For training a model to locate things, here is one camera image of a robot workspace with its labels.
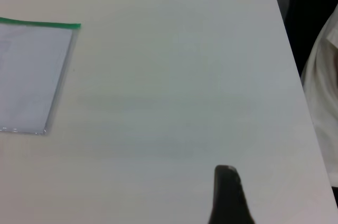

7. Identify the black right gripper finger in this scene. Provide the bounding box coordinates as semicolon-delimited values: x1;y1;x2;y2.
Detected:
208;165;256;224

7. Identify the clear zip bag green zipper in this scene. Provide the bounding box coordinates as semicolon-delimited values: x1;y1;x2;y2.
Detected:
0;16;81;136

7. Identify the white cloth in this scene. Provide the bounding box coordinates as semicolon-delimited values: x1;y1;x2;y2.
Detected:
301;3;338;206

